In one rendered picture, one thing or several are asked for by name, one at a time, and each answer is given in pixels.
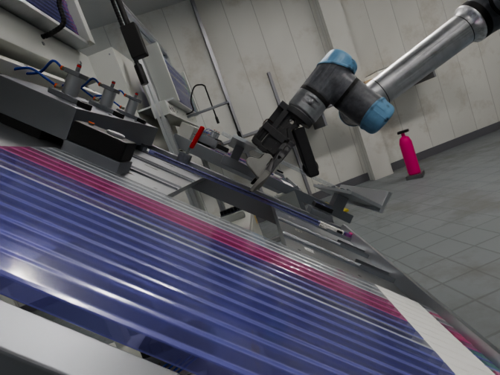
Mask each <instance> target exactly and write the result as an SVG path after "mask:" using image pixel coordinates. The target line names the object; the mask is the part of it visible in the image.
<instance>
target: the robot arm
mask: <svg viewBox="0 0 500 375"><path fill-rule="evenodd" d="M499 29H500V0H467V1H466V2H464V3H463V4H462V5H461V6H460V7H458V8H457V9H456V10H455V13H454V16H453V17H452V18H451V19H450V20H449V21H447V22H446V23H445V24H443V25H442V26H440V27H439V28H438V29H437V30H436V31H434V32H433V33H431V34H430V35H429V36H428V37H426V38H425V39H424V40H423V41H422V42H420V43H419V44H417V45H416V46H415V47H413V48H412V49H411V50H410V51H408V52H407V53H406V54H404V55H403V56H402V57H401V58H399V59H398V60H397V61H396V62H394V63H393V64H391V65H390V66H389V67H387V68H386V69H385V70H384V71H383V72H381V73H380V74H378V75H377V76H376V77H375V78H374V79H372V80H371V81H370V82H368V83H367V84H364V83H363V82H362V81H361V80H360V79H358V78H357V77H356V76H355V75H354V74H355V72H356V70H357V64H356V61H355V60H354V59H352V56H351V55H349V54H348V53H347V52H345V51H343V50H340V49H333V50H331V51H329V52H328V53H327V54H326V56H325V57H324V58H323V59H322V60H321V62H319V63H318V64H317V66H316V68H315V69H314V70H313V72H312V73H311V75H310V76H309V77H308V78H307V79H306V81H305V82H304V84H303V85H302V86H301V87H300V89H299V90H298V91H297V92H296V93H295V95H294V96H293V98H292V99H291V100H290V102H289V105H288V104H287V103H285V102H284V101H283V100H282V101H281V103H280V104H279V106H278V107H277V109H276V110H275V111H274V112H273V113H272V115H271V116H270V118H269V119H268V118H267V119H266V120H265V121H264V122H263V125H262V126H261V127H260V128H259V130H258V132H257V134H255V135H254V137H253V138H252V140H251V141H252V143H253V144H254V145H255V146H257V148H258V149H259V150H261V151H262V152H263V153H264V154H263V155H262V156H261V157H259V158H258V157H254V156H249V157H248V158H247V159H246V164H247V166H248V167H249V169H250V170H251V171H252V172H253V174H254V175H255V178H254V179H253V180H252V182H251V184H252V185H253V186H252V187H251V189H250V190H249V191H250V192H252V191H255V190H258V189H260V188H261V187H262V185H263V184H264V183H265V181H266V180H267V179H268V178H269V177H270V175H271V174H272V173H273V171H274V170H275V168H276V167H277V166H278V165H279V164H280V163H281V162H282V161H283V160H284V158H285V157H286V156H287V154H288V153H289V152H290V150H291V149H292V148H293V147H294V146H295V145H296V147H297V149H298V153H299V156H300V158H301V162H302V170H303V172H304V173H305V174H306V175H307V176H309V177H310V178H312V177H314V176H318V175H319V171H318V163H317V162H316V161H315V158H314V155H313V152H312V149H311V146H310V143H309V140H308V137H307V134H306V131H305V128H306V129H309V128H310V127H311V126H312V125H313V123H315V122H316V121H317V120H318V119H319V117H320V116H321V115H322V113H323V112H324V111H325V109H326V108H327V107H328V106H329V105H330V104H332V105H333V106H334V107H335V108H336V109H338V111H339V117H340V119H341V121H342V122H343V123H344V124H346V125H348V126H359V127H360V128H361V129H363V130H365V131H366V132H368V133H370V134H374V133H376V132H378V131H379V130H380V129H381V128H382V127H383V126H384V125H385V124H386V123H387V122H388V120H389V119H390V118H391V116H392V115H393V114H394V106H392V105H391V104H390V102H391V101H393V100H394V99H396V98H397V97H399V96H400V95H401V94H402V93H404V92H405V91H407V90H408V89H410V88H411V87H412V86H413V85H415V84H416V83H418V82H419V81H421V80H422V79H423V78H424V77H426V76H427V75H429V74H430V73H432V72H433V71H434V70H435V69H436V68H438V67H440V66H441V65H443V64H444V63H445V62H446V61H447V60H449V59H451V58H452V57H453V56H455V55H456V54H457V53H459V52H460V51H462V50H463V49H464V48H465V47H467V46H468V45H470V44H471V43H472V42H480V41H482V40H483V39H485V38H486V37H488V36H489V35H490V34H492V33H494V32H496V31H497V30H499ZM289 120H293V121H294V123H293V124H291V123H290V122H289ZM299 125H302V127H300V128H299ZM291 130H292V131H291Z"/></svg>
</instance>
